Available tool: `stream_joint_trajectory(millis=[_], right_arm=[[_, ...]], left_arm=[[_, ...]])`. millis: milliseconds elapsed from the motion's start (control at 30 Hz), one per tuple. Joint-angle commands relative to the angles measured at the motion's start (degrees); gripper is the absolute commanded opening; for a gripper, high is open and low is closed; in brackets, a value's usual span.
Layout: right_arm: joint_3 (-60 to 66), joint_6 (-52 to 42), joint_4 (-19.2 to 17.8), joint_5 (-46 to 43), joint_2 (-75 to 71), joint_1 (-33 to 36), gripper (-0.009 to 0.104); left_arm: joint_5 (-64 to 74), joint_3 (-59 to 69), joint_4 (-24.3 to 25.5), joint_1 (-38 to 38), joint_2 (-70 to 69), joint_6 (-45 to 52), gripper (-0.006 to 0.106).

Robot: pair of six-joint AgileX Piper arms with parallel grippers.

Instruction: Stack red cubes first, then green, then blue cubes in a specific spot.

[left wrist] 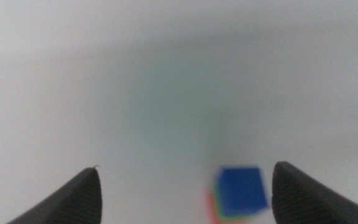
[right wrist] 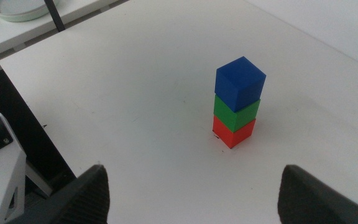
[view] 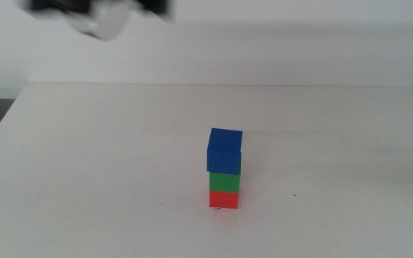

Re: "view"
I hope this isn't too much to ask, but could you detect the red cube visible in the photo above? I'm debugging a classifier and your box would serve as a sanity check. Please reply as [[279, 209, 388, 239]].
[[208, 189, 240, 210]]

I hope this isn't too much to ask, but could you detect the green cube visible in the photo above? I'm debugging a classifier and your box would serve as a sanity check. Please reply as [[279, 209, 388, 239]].
[[208, 152, 242, 194]]

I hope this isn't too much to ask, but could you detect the blue cube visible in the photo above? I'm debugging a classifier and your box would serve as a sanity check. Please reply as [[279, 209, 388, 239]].
[[206, 127, 244, 176]]

